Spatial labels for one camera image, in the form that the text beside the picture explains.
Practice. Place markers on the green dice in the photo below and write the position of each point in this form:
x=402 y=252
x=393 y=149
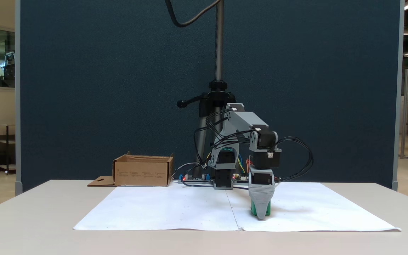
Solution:
x=253 y=209

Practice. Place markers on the black and silver tripod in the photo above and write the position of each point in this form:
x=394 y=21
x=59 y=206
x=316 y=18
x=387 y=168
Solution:
x=219 y=42

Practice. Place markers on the grey curved ribbed gripper finger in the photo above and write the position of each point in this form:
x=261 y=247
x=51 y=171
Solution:
x=261 y=198

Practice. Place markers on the dark blue partition panel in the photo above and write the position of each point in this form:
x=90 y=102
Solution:
x=83 y=88

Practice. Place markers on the framed wall window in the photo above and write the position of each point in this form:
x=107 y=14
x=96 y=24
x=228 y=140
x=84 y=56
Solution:
x=4 y=56

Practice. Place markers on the blue circuit board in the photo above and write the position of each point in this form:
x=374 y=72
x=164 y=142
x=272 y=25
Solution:
x=193 y=179

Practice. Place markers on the white paper sheet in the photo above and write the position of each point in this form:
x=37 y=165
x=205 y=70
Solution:
x=161 y=209
x=313 y=212

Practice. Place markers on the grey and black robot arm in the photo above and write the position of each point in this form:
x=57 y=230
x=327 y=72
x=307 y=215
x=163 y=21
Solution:
x=246 y=120

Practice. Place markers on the brown cardboard box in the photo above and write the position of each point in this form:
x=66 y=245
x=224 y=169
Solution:
x=142 y=173

